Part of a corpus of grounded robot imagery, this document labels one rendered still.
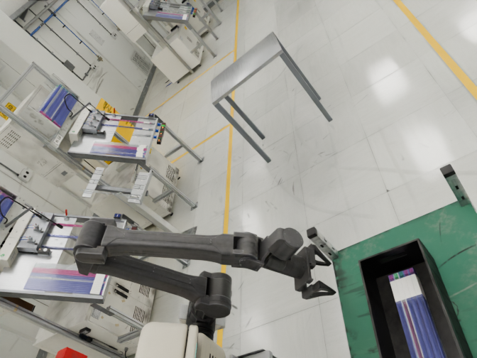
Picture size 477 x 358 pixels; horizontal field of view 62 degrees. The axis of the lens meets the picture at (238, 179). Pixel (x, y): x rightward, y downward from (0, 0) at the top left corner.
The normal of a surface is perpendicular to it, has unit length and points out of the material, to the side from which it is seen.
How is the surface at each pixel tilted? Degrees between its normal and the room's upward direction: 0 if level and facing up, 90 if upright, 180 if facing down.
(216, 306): 91
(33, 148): 90
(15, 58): 90
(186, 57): 90
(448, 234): 0
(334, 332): 0
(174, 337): 42
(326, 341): 0
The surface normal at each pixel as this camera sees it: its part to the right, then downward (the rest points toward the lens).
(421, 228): -0.62, -0.59
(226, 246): 0.08, -0.73
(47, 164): -0.02, 0.66
